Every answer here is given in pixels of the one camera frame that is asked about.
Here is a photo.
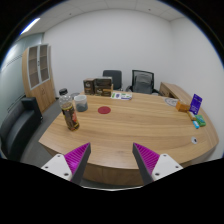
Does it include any white mug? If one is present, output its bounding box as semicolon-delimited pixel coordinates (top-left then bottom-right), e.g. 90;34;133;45
73;94;89;113

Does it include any black padded office chair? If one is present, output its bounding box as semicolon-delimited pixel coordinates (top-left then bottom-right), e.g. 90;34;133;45
102;69;123;92

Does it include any long ceiling light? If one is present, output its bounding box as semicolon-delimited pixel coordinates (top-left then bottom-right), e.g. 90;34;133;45
20;17;42;36

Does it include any wooden side desk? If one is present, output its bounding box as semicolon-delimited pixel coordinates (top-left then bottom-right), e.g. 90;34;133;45
158;81;193;104

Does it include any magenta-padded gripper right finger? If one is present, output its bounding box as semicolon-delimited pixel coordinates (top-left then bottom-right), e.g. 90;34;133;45
131;142;184;186

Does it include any round grey disc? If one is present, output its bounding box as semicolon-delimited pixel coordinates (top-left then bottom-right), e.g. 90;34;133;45
164;96;179;108

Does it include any small brown carton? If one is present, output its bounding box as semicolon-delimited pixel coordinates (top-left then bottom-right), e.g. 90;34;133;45
94;85;114;98

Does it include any grey mesh office chair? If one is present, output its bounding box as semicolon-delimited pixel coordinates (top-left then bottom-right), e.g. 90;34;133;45
125;69;160;96

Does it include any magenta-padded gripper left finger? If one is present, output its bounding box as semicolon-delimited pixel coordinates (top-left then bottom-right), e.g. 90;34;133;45
40;142;92;185

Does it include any flat round red coaster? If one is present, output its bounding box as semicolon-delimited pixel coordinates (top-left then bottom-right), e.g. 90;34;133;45
97;105;112;115

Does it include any orange box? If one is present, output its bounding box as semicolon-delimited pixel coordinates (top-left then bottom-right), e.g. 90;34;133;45
175;100;191;113

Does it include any white green printed leaflet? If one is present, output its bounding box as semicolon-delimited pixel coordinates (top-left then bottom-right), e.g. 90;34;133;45
110;91;133;101

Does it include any black leather sofa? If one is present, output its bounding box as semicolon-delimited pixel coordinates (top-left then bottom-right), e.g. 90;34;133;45
0;96;44;163

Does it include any clear black-capped drink bottle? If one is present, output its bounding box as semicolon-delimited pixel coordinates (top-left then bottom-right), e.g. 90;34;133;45
58;87;81;132

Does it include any green flat box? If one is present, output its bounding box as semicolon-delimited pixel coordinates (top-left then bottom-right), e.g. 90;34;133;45
194;114;207;128

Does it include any small yellow box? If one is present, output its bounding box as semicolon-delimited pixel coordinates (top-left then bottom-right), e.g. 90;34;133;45
186;110;198;122

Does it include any tall brown carton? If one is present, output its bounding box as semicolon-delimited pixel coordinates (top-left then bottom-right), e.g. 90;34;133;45
82;77;96;96

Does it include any wooden shelf cabinet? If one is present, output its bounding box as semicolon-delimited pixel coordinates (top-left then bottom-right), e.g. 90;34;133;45
22;43;57;114

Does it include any purple standing card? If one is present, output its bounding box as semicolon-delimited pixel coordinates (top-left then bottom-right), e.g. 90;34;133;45
188;93;203;116

